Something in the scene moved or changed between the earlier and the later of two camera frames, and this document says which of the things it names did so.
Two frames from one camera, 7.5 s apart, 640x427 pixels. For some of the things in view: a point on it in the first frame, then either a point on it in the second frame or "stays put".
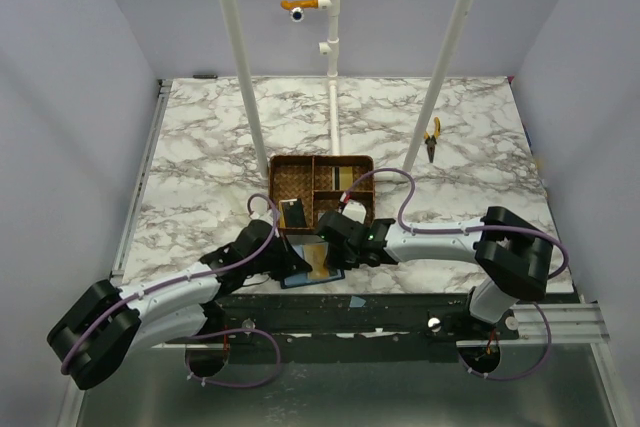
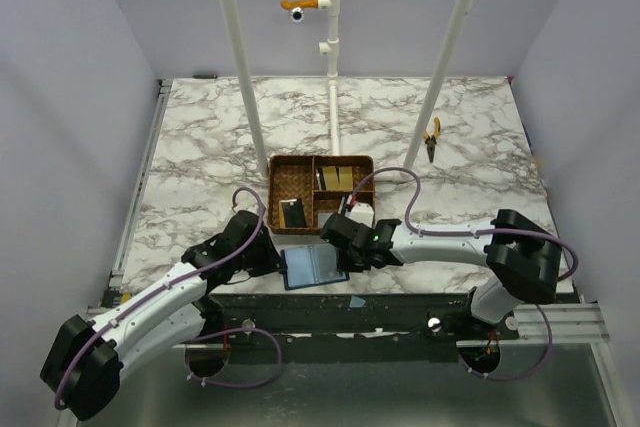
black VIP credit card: x=294 y=214 stays put
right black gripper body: x=330 y=229 stays put
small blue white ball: x=296 y=14 stays put
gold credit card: x=314 y=255 → x=346 y=178
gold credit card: x=346 y=177 → x=331 y=178
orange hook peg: x=299 y=3 stays put
